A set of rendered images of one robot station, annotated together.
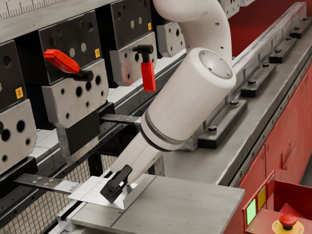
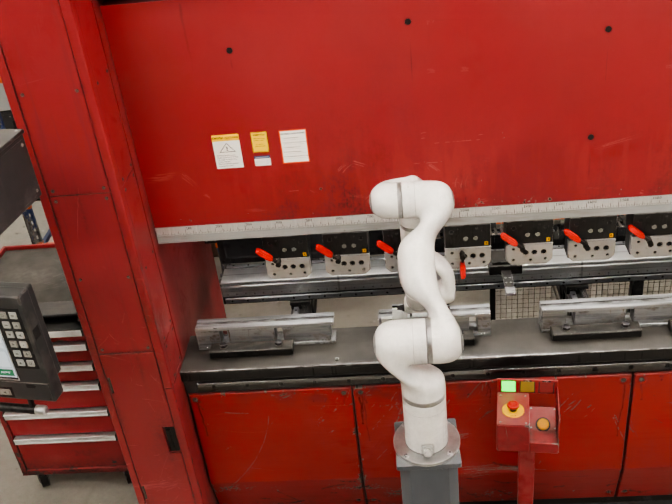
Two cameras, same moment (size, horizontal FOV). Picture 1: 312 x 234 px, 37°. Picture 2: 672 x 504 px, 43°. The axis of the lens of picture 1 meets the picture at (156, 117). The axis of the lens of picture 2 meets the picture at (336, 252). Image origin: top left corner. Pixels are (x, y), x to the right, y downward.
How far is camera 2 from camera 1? 240 cm
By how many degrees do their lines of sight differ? 59
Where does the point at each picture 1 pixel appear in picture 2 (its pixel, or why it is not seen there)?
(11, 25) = (367, 226)
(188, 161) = (525, 334)
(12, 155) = (353, 270)
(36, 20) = (382, 226)
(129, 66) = (454, 259)
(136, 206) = not seen: hidden behind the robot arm
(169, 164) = (515, 327)
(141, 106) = (585, 278)
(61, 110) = (388, 263)
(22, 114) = (363, 258)
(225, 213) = not seen: hidden behind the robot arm
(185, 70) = not seen: hidden behind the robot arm
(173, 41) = (518, 256)
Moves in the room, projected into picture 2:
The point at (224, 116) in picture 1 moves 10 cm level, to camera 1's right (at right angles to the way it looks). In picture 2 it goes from (597, 327) to (617, 343)
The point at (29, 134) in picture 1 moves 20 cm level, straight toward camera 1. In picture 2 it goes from (365, 266) to (321, 293)
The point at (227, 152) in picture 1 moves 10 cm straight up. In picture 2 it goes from (551, 348) to (552, 325)
